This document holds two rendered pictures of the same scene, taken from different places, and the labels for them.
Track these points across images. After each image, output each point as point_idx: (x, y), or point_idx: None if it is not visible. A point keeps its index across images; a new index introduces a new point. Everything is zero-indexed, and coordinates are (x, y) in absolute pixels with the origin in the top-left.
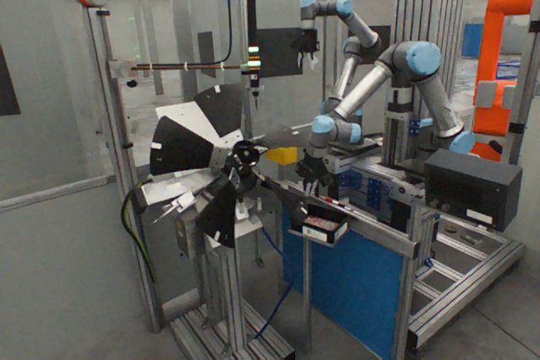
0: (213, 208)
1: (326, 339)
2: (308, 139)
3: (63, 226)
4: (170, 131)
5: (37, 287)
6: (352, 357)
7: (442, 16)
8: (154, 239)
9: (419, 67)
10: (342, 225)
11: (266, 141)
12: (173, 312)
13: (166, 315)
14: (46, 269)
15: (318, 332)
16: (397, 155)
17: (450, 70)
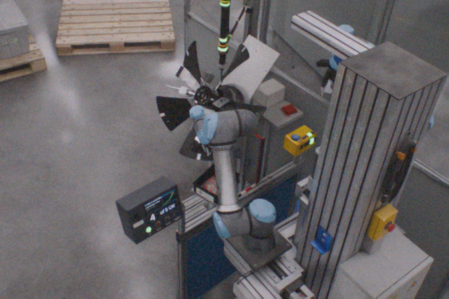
0: (167, 101)
1: (230, 279)
2: (425, 188)
3: (228, 64)
4: (192, 51)
5: (212, 84)
6: (211, 295)
7: (333, 142)
8: (264, 121)
9: (202, 129)
10: (208, 193)
11: (234, 105)
12: (254, 175)
13: (250, 172)
14: (217, 79)
15: (237, 273)
16: (295, 228)
17: (347, 215)
